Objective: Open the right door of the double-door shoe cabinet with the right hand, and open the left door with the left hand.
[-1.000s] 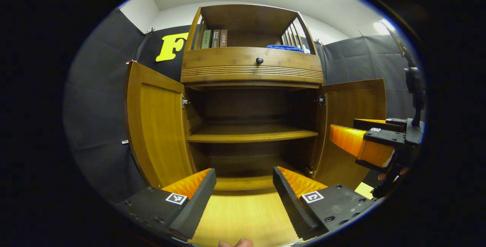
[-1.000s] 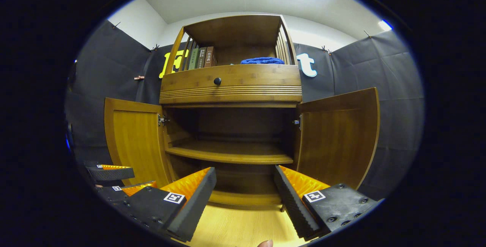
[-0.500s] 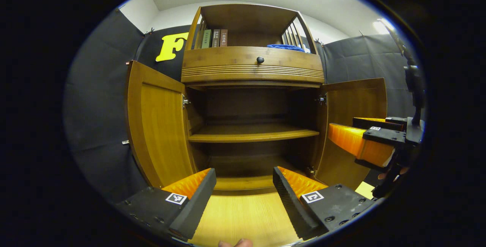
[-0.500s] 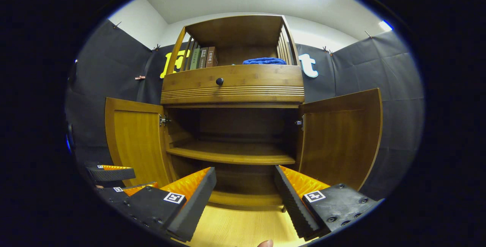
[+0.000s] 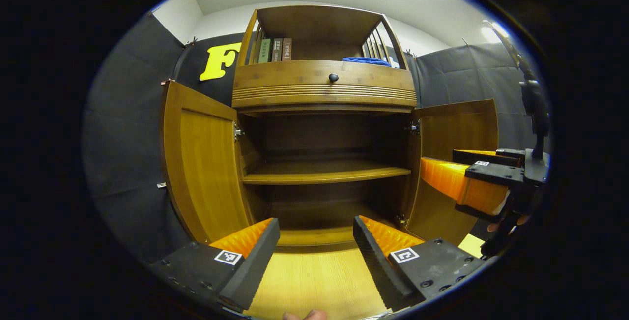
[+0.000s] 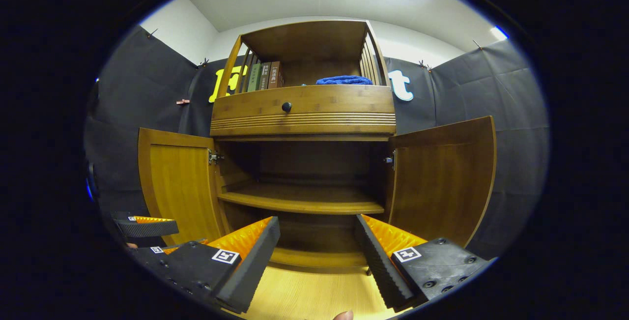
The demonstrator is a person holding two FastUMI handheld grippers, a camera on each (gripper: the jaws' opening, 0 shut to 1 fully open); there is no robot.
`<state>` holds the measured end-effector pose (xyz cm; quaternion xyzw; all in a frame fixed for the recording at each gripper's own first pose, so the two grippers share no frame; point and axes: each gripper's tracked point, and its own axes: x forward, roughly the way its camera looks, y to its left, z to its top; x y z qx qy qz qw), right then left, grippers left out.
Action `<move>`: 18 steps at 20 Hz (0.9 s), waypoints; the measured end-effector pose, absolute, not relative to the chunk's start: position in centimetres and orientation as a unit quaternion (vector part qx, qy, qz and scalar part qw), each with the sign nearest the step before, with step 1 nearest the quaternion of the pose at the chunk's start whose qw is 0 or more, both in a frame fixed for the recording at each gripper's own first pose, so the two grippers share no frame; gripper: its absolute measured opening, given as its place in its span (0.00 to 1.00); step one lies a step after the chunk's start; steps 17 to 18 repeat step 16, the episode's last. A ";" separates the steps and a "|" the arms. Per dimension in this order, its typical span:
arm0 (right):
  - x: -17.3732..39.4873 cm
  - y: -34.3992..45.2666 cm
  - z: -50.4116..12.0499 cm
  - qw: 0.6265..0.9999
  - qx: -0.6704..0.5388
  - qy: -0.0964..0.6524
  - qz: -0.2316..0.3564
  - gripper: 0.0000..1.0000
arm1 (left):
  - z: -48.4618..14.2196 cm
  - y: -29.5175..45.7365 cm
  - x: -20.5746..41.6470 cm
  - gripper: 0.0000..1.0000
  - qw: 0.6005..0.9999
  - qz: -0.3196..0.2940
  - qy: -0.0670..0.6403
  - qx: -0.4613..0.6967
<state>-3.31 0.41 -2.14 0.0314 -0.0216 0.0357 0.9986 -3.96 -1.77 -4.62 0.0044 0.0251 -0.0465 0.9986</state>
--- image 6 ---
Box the blue folded cloth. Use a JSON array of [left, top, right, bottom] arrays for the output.
[[316, 75, 373, 86]]

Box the wooden cabinet door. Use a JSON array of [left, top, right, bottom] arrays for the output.
[[385, 116, 497, 248], [138, 127, 229, 247]]

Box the brown book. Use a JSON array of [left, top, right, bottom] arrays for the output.
[[268, 61, 283, 89]]

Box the wooden cabinet drawer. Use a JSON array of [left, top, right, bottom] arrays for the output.
[[210, 85, 397, 137]]

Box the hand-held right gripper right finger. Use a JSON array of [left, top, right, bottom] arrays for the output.
[[355, 214, 492, 311]]

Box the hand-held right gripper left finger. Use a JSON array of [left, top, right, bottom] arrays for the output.
[[147, 216, 281, 314]]

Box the wooden double-door shoe cabinet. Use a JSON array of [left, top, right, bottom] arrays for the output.
[[138, 20, 497, 274]]

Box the black backdrop cloth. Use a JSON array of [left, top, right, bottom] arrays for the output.
[[84, 25, 550, 262]]

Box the green book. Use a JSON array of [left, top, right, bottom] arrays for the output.
[[247, 63, 262, 92]]

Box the wooden inner cabinet shelf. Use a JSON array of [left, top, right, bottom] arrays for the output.
[[218, 182, 385, 215]]

